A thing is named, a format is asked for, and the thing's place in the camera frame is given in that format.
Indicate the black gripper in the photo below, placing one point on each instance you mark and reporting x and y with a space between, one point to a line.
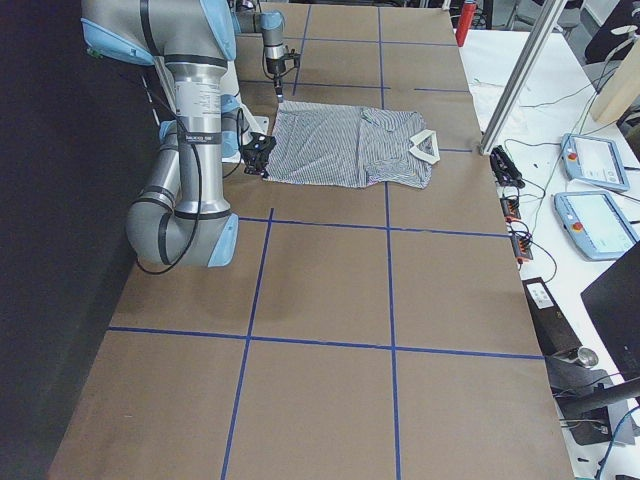
258 159
274 68

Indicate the striped polo shirt white collar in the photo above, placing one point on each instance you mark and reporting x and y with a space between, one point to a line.
351 146

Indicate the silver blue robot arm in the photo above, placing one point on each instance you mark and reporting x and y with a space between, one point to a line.
181 217
270 24

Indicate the red bottle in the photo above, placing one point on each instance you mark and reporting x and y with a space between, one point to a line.
465 21

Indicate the black connector bundle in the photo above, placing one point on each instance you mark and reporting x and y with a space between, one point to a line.
504 169

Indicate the orange black terminal block strip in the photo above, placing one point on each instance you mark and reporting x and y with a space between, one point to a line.
520 235

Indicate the upper blue teach pendant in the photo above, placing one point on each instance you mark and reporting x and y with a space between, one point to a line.
594 160

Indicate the blue teach pendant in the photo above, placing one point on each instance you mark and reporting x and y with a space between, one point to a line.
595 223
594 160

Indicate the lower blue teach pendant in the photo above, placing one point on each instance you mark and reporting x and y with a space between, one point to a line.
595 223

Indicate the black box with white label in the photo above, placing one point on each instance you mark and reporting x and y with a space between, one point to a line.
553 331

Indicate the wooden beam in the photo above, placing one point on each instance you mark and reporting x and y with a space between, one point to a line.
623 87

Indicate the silver round knob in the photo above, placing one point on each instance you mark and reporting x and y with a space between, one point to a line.
586 357

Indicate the black monitor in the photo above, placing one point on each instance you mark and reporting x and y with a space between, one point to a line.
612 303

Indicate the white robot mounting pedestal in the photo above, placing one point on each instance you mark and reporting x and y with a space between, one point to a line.
237 120

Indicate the aluminium frame post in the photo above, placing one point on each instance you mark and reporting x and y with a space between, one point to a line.
537 38

